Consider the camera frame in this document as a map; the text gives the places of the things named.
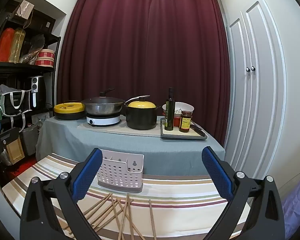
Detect black pot yellow lid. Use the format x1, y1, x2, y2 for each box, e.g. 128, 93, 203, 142
125, 99, 159, 130

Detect white perforated utensil holder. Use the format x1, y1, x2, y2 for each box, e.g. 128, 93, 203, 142
97, 150, 144, 193

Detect steel wok with lid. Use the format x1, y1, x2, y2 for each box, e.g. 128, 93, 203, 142
81, 88, 150, 116

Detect wooden chopstick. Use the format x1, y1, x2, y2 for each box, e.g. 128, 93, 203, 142
111, 197, 125, 239
62, 192, 113, 230
148, 199, 157, 240
118, 194, 130, 240
117, 197, 145, 240

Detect red container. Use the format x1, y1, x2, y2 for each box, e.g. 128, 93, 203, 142
173, 114, 181, 127

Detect dark olive oil bottle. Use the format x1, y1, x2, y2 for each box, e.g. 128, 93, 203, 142
165, 87, 175, 131

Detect red striped round box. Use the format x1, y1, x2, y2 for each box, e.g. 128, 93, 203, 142
34, 49, 55, 67

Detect orange bag on shelf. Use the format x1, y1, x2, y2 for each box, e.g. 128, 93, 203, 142
0, 28, 15, 62

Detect grey cutting board tray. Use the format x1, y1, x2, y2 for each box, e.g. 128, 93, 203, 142
160, 118, 208, 141

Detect sauce jar yellow label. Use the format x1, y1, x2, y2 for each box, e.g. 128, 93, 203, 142
179, 111, 192, 133

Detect white induction cooker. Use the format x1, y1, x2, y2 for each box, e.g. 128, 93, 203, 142
87, 113, 121, 126

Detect grey blue tablecloth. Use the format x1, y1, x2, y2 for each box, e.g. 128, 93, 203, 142
36, 118, 225, 176

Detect white bowl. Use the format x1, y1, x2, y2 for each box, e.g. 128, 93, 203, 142
174, 102, 194, 117

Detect black white tote bag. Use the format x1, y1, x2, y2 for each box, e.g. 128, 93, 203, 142
0, 84, 32, 133

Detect black handled knife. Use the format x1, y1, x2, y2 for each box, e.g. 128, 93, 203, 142
190, 124, 206, 137

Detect dark red curtain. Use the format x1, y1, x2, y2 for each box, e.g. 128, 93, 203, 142
56, 0, 230, 144

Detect white wardrobe doors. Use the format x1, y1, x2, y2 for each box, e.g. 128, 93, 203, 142
225, 0, 286, 179

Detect striped tablecloth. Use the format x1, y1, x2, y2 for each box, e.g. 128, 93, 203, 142
1, 153, 253, 240

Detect black air fryer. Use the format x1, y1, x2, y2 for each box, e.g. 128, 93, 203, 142
30, 76, 46, 109

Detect yellow lid electric cooker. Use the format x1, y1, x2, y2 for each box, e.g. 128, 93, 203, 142
53, 102, 86, 120

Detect black storage shelf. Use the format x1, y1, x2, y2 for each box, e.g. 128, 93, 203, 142
0, 0, 61, 166

